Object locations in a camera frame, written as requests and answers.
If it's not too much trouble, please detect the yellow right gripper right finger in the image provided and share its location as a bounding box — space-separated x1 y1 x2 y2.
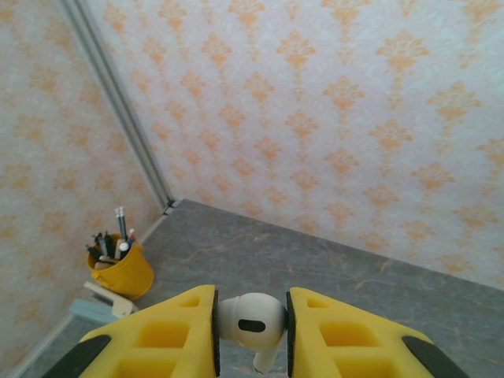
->
285 287 472 378

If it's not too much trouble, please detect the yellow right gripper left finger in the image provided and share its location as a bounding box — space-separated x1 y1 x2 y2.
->
41 285 221 378

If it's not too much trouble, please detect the white wireless earbud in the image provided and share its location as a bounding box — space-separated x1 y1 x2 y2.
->
218 291 288 374

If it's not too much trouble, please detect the blue and beige stapler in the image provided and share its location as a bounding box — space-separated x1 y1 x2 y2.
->
69 280 139 326

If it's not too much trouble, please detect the yellow metal pen cup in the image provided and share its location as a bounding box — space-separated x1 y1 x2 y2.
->
86 232 155 302

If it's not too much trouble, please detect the black pen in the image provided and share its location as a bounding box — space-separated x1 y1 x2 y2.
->
85 232 115 258

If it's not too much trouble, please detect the aluminium frame post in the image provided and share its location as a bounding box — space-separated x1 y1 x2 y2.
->
58 0 180 216

